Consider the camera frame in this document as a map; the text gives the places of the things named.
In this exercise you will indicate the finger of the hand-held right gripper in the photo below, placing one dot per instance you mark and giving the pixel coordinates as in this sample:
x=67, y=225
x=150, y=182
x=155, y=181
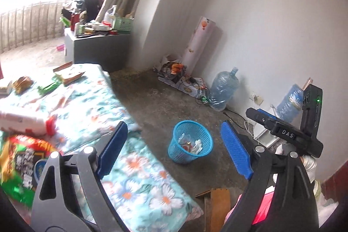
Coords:
x=261, y=117

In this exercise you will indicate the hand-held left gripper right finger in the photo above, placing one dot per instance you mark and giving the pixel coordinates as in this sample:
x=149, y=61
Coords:
x=236, y=150

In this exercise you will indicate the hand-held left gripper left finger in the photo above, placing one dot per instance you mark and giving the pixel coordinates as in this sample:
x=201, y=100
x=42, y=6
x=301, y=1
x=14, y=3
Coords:
x=114, y=145

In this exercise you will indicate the blue plastic basket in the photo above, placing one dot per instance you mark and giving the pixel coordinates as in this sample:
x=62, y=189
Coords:
x=176, y=150

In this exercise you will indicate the large green snack bag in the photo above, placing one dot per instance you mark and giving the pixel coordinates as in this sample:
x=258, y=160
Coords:
x=19, y=156

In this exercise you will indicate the labelled blue water jug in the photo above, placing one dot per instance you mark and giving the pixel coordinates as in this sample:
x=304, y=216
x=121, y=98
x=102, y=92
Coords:
x=289, y=103

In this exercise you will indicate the empty plastic-wrapped water jug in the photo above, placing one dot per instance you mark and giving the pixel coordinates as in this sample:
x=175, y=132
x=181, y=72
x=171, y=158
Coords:
x=223, y=90

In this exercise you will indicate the floral blanket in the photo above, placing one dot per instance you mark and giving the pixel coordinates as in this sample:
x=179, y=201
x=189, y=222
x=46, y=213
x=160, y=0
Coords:
x=89, y=101

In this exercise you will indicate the small green gadget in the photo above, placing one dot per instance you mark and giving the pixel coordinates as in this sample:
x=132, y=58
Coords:
x=206, y=99

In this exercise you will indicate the wooden board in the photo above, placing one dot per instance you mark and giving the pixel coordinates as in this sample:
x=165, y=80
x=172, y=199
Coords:
x=220, y=210

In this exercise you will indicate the flat white cardboard box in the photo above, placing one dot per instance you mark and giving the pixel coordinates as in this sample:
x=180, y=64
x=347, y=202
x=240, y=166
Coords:
x=190, y=89

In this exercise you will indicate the black power adapter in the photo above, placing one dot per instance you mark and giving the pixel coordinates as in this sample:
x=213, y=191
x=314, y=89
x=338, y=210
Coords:
x=191, y=79

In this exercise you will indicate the tan cardboard packet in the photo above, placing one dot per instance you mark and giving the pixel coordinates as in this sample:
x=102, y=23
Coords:
x=69, y=77

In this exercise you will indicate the small green packet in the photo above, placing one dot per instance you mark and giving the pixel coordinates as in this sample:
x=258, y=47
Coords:
x=49, y=88

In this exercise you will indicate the black bag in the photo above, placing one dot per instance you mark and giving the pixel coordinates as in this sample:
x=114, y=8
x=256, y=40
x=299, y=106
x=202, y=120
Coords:
x=175, y=78

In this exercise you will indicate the white bottle with red cap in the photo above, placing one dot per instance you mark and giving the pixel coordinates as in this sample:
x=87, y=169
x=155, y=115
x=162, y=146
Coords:
x=24, y=122

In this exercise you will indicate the grey cabinet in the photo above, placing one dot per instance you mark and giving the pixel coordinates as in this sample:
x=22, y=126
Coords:
x=100, y=50

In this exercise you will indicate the rolled printed wallpaper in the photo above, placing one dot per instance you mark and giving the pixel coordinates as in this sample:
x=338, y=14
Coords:
x=198, y=44

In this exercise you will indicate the orange snack bag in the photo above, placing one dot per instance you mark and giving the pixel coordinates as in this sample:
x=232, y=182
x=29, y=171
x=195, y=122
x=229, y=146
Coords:
x=177, y=67

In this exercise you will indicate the brown packet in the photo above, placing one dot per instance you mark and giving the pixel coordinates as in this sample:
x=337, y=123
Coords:
x=23, y=84

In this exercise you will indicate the small pink object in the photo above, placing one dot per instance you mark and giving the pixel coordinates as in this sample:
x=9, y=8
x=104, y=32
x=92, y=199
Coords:
x=60, y=48

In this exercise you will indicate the pile of small boxes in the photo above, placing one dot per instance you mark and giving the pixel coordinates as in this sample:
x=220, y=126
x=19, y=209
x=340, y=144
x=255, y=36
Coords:
x=93, y=29

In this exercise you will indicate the green storage basket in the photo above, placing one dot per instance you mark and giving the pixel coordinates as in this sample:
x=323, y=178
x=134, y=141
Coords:
x=122, y=25

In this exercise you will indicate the red thermos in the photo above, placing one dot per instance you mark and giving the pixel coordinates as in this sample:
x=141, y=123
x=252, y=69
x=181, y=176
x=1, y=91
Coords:
x=74, y=22

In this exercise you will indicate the white plastic jug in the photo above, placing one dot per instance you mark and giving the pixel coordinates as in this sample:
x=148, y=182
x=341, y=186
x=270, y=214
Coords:
x=110, y=16

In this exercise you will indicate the black backpack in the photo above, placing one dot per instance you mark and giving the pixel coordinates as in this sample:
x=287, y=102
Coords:
x=88, y=3

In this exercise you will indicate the window railing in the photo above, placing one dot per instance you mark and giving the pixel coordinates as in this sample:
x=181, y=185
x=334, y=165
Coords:
x=27, y=22

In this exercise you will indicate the wall socket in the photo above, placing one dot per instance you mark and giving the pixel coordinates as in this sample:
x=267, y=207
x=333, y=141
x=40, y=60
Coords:
x=258, y=99

